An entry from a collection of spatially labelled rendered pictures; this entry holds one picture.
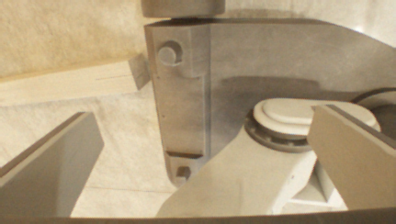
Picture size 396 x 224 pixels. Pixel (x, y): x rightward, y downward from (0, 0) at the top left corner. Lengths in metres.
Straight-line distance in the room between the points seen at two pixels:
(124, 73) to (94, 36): 0.21
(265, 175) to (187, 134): 0.29
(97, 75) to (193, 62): 0.36
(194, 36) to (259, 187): 0.30
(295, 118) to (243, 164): 0.12
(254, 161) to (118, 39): 0.58
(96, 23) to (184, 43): 0.42
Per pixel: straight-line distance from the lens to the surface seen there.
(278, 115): 0.36
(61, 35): 0.88
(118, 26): 0.73
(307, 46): 0.47
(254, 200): 0.28
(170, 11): 0.44
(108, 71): 0.67
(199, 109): 0.50
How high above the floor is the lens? 0.61
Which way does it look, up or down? 58 degrees down
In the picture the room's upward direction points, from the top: 158 degrees counter-clockwise
